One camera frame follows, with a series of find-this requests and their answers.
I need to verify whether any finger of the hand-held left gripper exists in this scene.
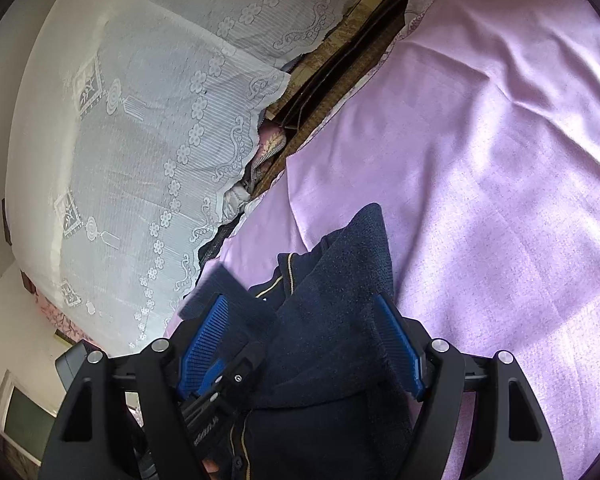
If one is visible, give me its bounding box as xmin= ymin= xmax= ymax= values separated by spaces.
xmin=180 ymin=341 xmax=267 ymax=453

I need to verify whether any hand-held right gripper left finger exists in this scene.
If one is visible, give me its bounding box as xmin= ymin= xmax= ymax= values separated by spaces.
xmin=39 ymin=294 xmax=231 ymax=480

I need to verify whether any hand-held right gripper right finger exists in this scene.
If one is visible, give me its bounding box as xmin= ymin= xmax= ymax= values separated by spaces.
xmin=372 ymin=294 xmax=566 ymax=480

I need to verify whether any navy knit sweater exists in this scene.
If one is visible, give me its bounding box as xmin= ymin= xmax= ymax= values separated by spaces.
xmin=180 ymin=202 xmax=421 ymax=480

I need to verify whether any pink floral fabric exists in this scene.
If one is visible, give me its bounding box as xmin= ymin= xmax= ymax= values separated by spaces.
xmin=20 ymin=270 xmax=101 ymax=346

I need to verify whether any white crumpled garment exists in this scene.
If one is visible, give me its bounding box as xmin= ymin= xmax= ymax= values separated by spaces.
xmin=220 ymin=182 xmax=253 ymax=218

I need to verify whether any purple bed sheet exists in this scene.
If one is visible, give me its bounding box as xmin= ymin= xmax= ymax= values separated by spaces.
xmin=162 ymin=0 xmax=600 ymax=480

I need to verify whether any pink zippered garment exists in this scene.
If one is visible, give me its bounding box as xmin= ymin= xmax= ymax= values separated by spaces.
xmin=250 ymin=127 xmax=288 ymax=181

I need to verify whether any white lace cloth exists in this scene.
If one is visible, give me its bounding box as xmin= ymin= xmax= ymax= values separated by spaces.
xmin=5 ymin=0 xmax=418 ymax=356

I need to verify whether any brown woven mat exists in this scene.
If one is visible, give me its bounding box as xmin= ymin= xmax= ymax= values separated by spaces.
xmin=260 ymin=0 xmax=416 ymax=196

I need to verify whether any window frame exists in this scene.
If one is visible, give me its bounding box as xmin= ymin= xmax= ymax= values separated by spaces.
xmin=0 ymin=370 xmax=58 ymax=461

